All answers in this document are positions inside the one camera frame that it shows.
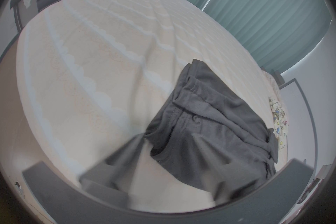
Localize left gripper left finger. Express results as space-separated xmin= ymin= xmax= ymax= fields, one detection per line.
xmin=79 ymin=135 xmax=145 ymax=208

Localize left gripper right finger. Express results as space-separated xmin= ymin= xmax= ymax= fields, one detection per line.
xmin=192 ymin=133 xmax=264 ymax=201

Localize white printed pyjama top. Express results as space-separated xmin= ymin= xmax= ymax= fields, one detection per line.
xmin=268 ymin=97 xmax=289 ymax=150

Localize cream pillow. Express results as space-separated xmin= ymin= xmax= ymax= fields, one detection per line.
xmin=261 ymin=71 xmax=280 ymax=99

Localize grey bedside table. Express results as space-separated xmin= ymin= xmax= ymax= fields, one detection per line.
xmin=261 ymin=67 xmax=285 ymax=89

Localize bed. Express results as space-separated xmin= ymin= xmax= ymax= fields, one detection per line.
xmin=16 ymin=0 xmax=319 ymax=211

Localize dark dressing table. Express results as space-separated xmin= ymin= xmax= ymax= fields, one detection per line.
xmin=10 ymin=0 xmax=37 ymax=33

